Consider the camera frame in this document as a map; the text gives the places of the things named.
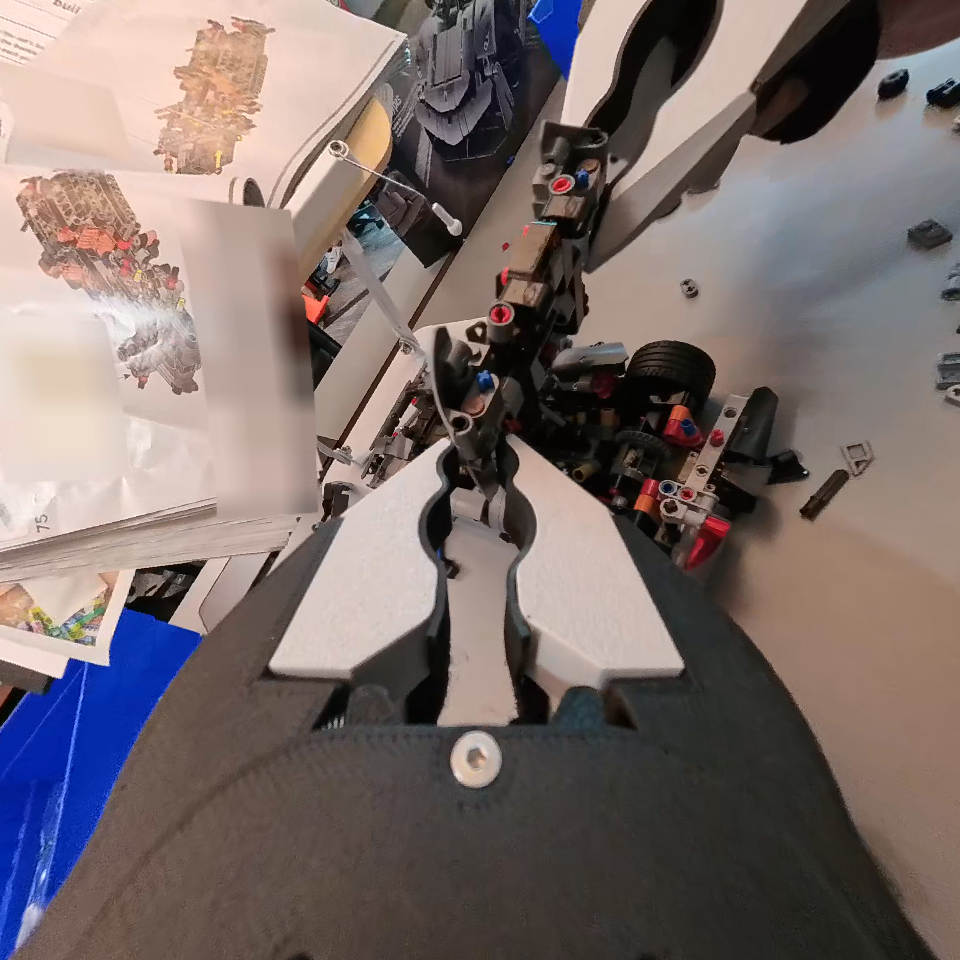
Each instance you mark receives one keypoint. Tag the colourful printed paper sheet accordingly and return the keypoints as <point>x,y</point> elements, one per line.
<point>52,619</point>

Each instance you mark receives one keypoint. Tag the black lego gear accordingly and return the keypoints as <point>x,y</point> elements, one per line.
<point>892,82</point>

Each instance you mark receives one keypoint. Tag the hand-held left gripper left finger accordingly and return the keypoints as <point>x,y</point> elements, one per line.
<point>352,600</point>

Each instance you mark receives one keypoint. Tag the black lego clip piece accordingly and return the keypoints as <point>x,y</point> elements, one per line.
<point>945,91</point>

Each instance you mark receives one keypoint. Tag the small black lego pin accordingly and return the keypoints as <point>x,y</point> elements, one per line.
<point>688,287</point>

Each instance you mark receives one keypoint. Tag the grey lego piece square holes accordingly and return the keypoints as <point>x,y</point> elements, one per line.
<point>949,369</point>

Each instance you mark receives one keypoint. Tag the grey two-stud lego plate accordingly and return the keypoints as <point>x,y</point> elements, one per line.
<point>930,234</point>

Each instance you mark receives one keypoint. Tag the orange plastic part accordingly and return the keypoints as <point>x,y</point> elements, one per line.
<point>315,307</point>

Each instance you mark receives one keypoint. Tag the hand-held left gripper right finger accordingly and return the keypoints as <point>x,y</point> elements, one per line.
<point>600,600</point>

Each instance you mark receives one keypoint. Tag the thin white tipped rod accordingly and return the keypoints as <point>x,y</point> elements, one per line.
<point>442,216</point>

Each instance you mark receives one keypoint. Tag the blue lego pin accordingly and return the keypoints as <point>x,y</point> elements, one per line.
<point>448,562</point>

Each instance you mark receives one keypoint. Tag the grey lego car model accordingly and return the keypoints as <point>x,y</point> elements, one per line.
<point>540,251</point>

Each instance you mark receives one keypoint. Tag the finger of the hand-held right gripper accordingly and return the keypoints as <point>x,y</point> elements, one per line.
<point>600,45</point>
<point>697,135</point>

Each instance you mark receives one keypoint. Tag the lego set cardboard box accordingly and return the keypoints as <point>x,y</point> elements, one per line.
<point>465,112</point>

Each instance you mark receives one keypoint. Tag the white post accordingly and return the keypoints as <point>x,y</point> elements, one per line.
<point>322,210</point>

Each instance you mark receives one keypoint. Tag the small grey lego bracket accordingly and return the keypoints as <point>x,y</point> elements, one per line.
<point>857,457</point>

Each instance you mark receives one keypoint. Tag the lego instruction booklet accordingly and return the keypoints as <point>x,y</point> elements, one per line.
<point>150,67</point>

